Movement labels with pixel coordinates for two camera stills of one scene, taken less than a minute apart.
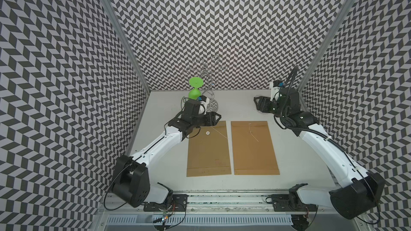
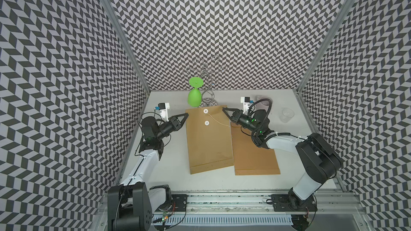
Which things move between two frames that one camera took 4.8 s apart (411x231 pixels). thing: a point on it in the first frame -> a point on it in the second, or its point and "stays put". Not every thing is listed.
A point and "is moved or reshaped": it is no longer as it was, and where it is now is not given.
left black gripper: [211, 118] -> [175, 123]
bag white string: [219, 132] -> [219, 122]
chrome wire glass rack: [207, 69] stays put
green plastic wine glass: [195, 82] stays put
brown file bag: [208, 152] is moved or reshaped
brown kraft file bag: [252, 151] stays put
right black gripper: [265, 101] -> [236, 115]
